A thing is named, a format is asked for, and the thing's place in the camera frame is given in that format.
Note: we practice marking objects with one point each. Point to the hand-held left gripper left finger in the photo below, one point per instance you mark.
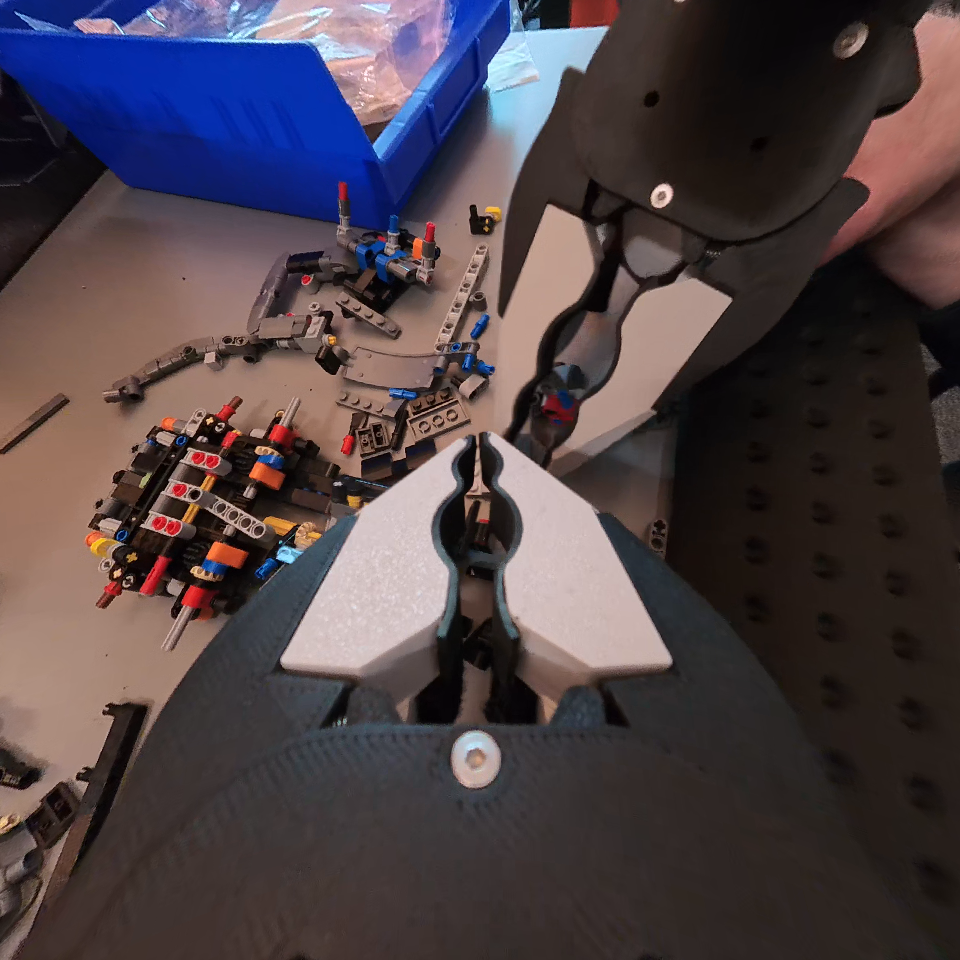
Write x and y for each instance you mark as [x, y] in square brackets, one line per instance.
[375, 600]

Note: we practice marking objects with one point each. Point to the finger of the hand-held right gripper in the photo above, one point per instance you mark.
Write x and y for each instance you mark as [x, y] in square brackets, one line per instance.
[540, 285]
[667, 345]

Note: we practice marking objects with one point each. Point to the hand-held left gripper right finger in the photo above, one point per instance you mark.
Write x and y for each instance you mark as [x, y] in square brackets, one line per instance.
[585, 600]

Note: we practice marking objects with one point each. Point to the grey lego engine block assembly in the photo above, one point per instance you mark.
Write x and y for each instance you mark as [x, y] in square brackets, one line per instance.
[360, 491]

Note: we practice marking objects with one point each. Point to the small grey red lego piece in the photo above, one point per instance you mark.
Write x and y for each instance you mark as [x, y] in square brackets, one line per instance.
[559, 405]

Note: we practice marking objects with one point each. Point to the long light grey lego beam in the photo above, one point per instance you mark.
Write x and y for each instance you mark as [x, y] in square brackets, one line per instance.
[463, 300]

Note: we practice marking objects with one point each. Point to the small black yellow lego piece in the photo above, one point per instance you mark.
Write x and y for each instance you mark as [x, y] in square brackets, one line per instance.
[481, 217]

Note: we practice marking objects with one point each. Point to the grey lego angle beam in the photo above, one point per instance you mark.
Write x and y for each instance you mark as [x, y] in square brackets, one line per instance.
[658, 534]

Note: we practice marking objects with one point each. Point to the grey lego connector blue pins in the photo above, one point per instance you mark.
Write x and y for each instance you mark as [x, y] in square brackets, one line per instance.
[457, 352]

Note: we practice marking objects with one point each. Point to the black lego connectors red pins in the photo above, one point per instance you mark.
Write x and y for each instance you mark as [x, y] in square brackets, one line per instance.
[480, 559]

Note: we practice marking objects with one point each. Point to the black curved lego slope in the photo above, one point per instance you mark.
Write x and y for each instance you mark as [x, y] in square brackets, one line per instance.
[379, 465]

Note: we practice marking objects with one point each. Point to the red and brown lego pin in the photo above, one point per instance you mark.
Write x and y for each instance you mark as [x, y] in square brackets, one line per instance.
[349, 442]

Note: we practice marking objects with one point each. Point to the blue lego suspension assembly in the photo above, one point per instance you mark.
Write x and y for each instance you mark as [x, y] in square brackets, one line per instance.
[382, 255]

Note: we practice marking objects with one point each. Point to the dark grey square lego slope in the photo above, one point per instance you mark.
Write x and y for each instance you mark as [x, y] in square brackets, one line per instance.
[373, 439]

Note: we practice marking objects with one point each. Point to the dark grey curved lego panel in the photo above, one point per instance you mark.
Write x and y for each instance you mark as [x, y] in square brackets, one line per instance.
[397, 367]

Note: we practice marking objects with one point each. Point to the dark grey studded lego plate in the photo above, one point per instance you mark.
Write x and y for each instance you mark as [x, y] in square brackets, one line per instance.
[439, 416]
[367, 313]

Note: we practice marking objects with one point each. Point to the multicoloured lego chassis assembly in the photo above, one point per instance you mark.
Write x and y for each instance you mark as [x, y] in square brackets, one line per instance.
[202, 510]

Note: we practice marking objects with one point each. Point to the dark grey lego wing plate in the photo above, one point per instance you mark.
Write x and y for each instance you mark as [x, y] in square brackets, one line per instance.
[367, 403]

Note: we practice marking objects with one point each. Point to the long black lego beam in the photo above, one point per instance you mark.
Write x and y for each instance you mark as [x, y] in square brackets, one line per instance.
[112, 765]

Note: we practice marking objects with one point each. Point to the dark brown lego bar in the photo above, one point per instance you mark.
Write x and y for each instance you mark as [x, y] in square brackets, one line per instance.
[34, 424]

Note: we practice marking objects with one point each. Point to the grey lego gearbox assembly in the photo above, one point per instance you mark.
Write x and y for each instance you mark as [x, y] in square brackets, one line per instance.
[45, 814]

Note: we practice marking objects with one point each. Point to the person's right hand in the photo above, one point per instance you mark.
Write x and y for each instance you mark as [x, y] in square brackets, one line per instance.
[922, 187]

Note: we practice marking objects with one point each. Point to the small clear plastic bag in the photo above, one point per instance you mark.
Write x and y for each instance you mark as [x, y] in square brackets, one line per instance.
[514, 60]

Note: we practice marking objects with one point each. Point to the black perforated panel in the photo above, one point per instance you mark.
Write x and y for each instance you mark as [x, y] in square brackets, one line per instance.
[825, 562]

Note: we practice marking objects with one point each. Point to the empty clear plastic bags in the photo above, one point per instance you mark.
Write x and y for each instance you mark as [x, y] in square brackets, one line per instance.
[337, 45]

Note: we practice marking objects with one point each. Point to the blue plastic bin with label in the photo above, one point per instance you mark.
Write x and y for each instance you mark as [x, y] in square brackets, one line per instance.
[187, 112]

